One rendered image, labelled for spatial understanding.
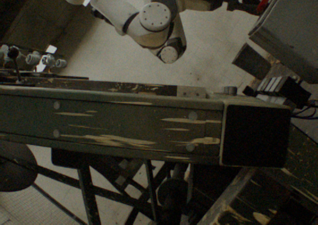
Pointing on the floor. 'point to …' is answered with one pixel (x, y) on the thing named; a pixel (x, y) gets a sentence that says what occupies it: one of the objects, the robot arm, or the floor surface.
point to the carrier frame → (243, 191)
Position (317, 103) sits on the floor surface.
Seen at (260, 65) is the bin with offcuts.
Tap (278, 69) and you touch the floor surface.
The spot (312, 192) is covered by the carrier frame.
